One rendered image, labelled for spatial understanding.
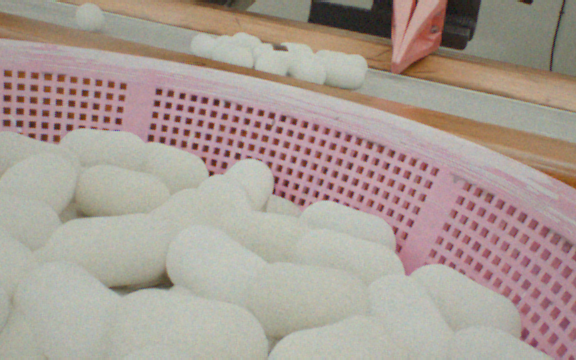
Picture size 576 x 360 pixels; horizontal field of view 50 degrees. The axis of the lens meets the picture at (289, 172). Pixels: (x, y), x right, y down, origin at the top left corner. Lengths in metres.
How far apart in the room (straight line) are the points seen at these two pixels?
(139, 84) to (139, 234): 0.11
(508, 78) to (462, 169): 0.41
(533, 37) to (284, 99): 2.26
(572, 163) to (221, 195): 0.12
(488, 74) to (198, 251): 0.48
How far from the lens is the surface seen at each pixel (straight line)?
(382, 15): 0.64
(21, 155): 0.22
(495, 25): 2.47
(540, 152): 0.24
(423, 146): 0.21
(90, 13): 0.54
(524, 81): 0.60
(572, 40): 2.50
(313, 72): 0.41
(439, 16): 0.60
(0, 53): 0.26
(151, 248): 0.16
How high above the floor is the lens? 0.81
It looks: 17 degrees down
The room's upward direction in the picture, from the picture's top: 10 degrees clockwise
